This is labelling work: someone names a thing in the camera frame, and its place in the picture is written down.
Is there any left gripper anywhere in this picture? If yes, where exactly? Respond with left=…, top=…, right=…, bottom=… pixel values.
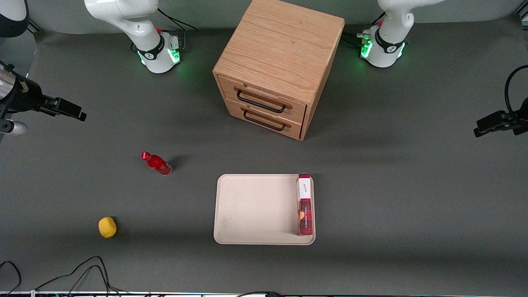
left=473, top=97, right=528, bottom=138

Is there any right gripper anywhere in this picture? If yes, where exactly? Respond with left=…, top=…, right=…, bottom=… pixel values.
left=0, top=75, right=87, bottom=122

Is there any wooden drawer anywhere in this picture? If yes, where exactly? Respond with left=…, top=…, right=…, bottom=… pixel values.
left=225, top=99, right=305, bottom=140
left=217, top=75, right=307, bottom=124

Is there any black metal drawer handle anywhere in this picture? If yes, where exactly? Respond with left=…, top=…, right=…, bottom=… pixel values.
left=236, top=90, right=287, bottom=113
left=243, top=109, right=286, bottom=132

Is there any wooden drawer cabinet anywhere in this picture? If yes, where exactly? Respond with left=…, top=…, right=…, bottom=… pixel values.
left=212, top=0, right=345, bottom=141

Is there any red plastic bottle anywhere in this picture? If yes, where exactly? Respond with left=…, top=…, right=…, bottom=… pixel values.
left=141, top=151, right=172, bottom=176

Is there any yellow lemon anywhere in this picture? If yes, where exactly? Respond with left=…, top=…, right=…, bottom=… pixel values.
left=98, top=217, right=117, bottom=239

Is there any red tartan cookie box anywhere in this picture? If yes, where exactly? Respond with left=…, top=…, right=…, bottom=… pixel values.
left=297, top=173, right=314, bottom=236

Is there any beige rectangular tray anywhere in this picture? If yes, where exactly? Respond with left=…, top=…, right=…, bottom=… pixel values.
left=213, top=174, right=316, bottom=245

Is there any black left wrist camera cable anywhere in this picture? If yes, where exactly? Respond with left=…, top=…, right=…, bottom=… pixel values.
left=505, top=65, right=528, bottom=114

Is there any black arm base cable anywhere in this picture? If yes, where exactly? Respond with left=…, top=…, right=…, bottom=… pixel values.
left=157, top=7, right=198, bottom=51
left=342, top=12, right=386, bottom=47

